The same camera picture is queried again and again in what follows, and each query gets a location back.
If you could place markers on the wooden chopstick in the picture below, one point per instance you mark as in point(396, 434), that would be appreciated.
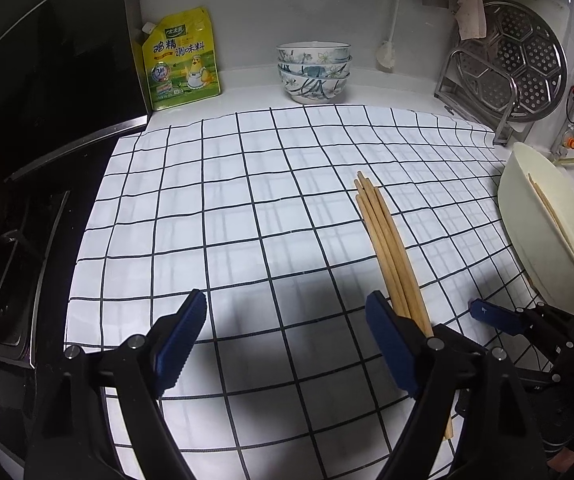
point(389, 260)
point(397, 260)
point(381, 260)
point(549, 207)
point(403, 260)

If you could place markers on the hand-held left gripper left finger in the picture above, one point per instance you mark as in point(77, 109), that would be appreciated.
point(179, 345)

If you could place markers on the white black checked cloth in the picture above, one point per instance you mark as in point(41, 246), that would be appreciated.
point(247, 200)

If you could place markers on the cream round plastic basin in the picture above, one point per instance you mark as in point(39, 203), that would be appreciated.
point(532, 230)

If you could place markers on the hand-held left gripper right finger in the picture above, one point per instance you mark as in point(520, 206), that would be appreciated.
point(392, 345)

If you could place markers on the blue floral porcelain bowl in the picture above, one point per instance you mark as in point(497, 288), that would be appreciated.
point(312, 73)
point(312, 91)
point(312, 50)

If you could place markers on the perforated metal steamer tray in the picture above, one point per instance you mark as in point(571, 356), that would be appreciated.
point(522, 60)

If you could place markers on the metal dish rack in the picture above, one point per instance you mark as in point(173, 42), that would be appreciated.
point(509, 130)

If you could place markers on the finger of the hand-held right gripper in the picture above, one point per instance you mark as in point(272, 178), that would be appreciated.
point(497, 314)

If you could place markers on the yellow seasoning pouch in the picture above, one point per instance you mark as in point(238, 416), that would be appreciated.
point(182, 65)

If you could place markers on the pink hanging towel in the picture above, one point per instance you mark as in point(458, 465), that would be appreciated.
point(472, 10)

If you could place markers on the black gas stove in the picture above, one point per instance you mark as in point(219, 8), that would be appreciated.
point(12, 260)

